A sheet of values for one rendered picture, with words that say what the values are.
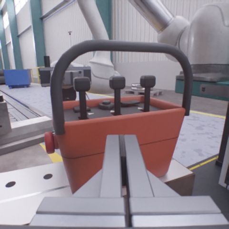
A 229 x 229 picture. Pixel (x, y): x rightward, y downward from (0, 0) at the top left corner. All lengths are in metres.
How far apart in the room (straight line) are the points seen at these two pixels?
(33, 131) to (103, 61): 0.96
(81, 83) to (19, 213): 0.19
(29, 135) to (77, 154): 1.23
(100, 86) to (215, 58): 0.42
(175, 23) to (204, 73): 0.28
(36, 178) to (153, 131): 0.22
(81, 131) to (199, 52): 0.57
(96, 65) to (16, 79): 9.22
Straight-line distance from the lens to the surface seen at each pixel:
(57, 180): 0.31
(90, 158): 0.22
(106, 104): 0.30
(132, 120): 0.21
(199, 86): 0.68
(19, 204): 0.29
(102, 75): 0.62
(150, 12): 0.84
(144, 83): 0.27
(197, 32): 0.70
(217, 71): 0.68
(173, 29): 0.83
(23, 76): 9.73
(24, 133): 1.41
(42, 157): 1.19
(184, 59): 0.24
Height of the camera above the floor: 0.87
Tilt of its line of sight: 16 degrees down
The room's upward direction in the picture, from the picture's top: 1 degrees counter-clockwise
